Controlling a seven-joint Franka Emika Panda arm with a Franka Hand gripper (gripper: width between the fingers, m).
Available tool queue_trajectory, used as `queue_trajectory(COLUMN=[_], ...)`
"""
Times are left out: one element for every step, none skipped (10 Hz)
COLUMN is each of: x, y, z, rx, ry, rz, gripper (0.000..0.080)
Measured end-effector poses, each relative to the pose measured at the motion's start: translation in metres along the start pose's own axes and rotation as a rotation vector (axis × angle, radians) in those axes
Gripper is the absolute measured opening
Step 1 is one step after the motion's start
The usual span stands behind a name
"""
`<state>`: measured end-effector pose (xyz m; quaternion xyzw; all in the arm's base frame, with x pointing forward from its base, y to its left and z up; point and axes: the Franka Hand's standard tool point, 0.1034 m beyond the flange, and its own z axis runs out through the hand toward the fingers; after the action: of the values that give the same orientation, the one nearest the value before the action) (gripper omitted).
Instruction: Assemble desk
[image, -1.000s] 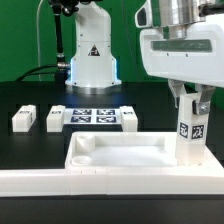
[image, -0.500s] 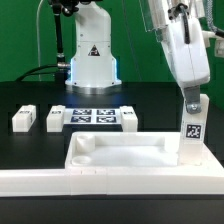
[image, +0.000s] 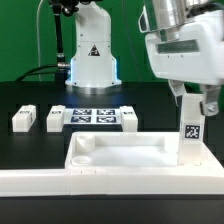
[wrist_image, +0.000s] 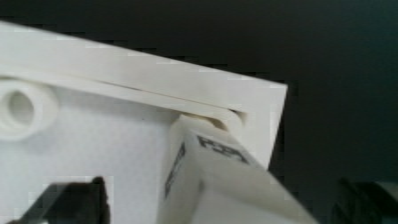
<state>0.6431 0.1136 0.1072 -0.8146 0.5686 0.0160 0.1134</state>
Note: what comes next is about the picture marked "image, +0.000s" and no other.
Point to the white L-shaped fence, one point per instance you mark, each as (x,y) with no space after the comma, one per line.
(111,181)

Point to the fiducial marker sheet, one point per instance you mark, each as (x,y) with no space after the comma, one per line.
(85,116)

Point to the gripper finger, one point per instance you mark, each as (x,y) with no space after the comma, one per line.
(210,96)
(178,90)

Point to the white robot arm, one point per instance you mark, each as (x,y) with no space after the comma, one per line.
(93,67)

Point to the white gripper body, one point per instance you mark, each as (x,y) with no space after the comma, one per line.
(185,43)

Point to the white desk top tray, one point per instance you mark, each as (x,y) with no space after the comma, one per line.
(141,150)

